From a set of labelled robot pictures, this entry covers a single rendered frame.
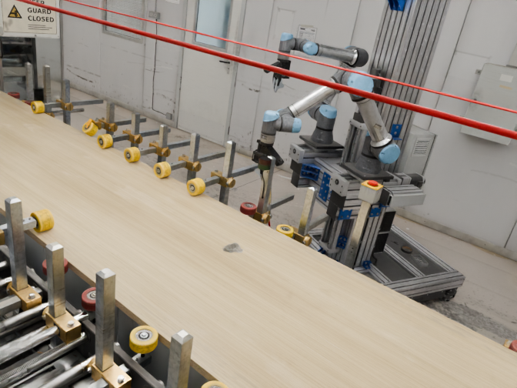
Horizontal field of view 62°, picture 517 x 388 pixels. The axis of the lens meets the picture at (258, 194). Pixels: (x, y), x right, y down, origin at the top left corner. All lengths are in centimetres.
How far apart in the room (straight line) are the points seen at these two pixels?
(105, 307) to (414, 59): 215
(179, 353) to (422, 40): 221
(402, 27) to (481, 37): 182
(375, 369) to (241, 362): 40
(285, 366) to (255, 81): 434
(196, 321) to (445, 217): 362
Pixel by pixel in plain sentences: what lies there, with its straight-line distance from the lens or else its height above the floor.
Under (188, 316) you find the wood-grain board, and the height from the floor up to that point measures 90.
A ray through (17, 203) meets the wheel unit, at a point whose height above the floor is 115.
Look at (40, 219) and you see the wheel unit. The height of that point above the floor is 97.
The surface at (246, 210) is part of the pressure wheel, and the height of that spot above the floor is 90.
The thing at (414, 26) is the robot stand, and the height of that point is 183.
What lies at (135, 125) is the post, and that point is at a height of 103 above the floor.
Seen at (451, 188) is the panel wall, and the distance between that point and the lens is 461.
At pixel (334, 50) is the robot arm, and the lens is 280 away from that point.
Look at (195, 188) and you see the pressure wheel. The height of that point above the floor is 95.
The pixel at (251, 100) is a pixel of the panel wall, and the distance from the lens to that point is 537.
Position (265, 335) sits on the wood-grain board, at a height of 90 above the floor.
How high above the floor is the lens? 183
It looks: 24 degrees down
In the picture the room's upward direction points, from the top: 10 degrees clockwise
